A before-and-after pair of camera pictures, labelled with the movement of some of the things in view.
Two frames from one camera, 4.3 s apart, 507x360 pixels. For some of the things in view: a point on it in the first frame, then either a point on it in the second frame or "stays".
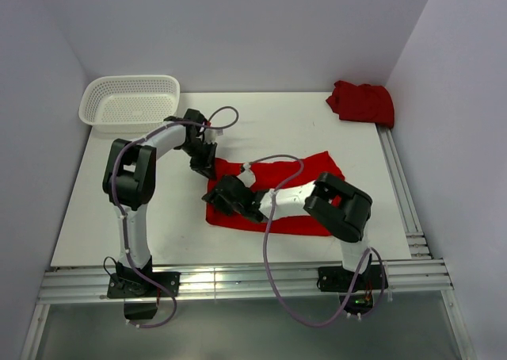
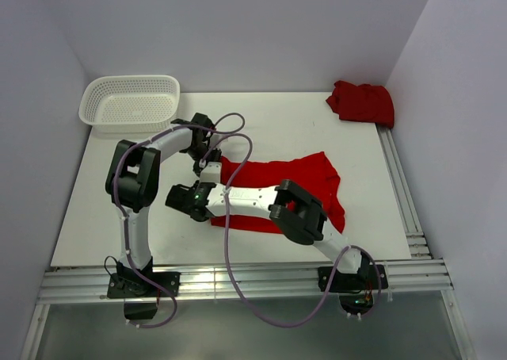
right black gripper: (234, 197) to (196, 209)
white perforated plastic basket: (129, 104) stays
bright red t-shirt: (269, 177) stays
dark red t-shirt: (367, 103) stays
